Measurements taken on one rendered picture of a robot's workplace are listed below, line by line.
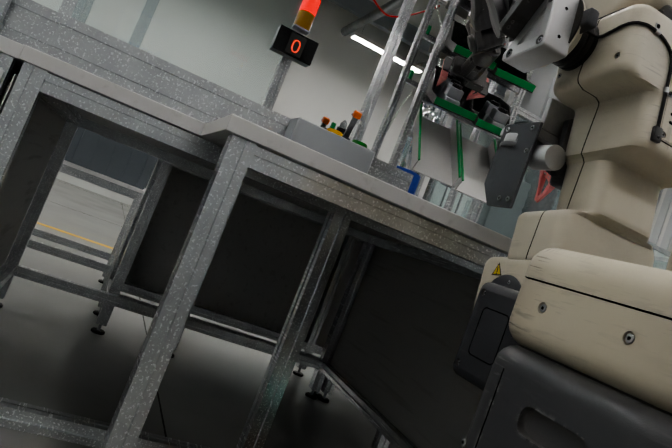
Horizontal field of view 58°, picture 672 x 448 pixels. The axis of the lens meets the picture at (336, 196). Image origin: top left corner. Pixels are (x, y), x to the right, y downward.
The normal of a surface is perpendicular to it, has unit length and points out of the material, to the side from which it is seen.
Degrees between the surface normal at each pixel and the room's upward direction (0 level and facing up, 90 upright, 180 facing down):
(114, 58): 90
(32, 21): 90
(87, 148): 90
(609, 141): 90
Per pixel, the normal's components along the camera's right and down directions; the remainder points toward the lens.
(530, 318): -0.87, -0.36
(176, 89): 0.34, 0.06
